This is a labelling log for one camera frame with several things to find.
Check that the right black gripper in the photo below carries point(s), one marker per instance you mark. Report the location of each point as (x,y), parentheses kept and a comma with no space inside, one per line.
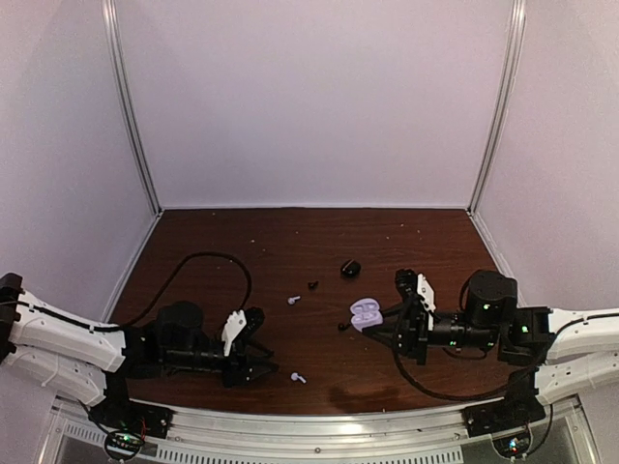
(412,341)

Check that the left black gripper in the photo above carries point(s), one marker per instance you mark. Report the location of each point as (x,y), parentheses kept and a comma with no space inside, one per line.
(240,363)

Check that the lilac earbud charging case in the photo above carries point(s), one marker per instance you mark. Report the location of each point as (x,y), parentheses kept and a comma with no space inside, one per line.
(365,313)

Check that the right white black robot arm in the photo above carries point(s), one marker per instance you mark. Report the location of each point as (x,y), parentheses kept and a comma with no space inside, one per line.
(556,353)

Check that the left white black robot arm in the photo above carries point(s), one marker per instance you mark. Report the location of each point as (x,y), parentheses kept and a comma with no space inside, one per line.
(92,362)

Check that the black earbud charging case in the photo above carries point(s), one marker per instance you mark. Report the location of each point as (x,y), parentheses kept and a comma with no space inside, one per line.
(350,269)

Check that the left circuit board with leds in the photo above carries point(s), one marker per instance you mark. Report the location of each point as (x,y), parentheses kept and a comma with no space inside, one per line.
(122,445)

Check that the circuit board with leds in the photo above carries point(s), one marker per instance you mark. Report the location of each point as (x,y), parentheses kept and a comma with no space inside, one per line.
(512,446)
(122,445)

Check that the right circuit board with leds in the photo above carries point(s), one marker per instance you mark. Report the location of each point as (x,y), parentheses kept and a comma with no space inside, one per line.
(512,446)

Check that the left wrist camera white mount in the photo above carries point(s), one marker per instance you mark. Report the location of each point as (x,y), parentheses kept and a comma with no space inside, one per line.
(241,325)

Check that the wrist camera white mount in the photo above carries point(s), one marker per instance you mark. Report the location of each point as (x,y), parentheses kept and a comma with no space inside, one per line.
(241,325)
(409,284)

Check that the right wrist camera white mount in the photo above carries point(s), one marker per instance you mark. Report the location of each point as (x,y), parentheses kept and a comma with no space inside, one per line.
(409,284)

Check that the aluminium front rail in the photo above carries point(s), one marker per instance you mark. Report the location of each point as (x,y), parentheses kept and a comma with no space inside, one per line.
(436,435)

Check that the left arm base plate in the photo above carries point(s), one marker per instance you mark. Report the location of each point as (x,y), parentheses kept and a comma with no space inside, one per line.
(139,418)

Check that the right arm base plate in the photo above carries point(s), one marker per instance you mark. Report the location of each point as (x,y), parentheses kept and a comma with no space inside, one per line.
(499,416)

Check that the left aluminium frame post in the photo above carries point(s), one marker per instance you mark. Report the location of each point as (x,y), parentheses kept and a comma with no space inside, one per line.
(120,74)

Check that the aluminium frame post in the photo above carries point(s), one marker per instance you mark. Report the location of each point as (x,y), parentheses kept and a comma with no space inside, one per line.
(120,74)
(514,43)

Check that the right aluminium frame post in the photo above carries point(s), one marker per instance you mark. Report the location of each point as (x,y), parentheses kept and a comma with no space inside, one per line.
(514,43)

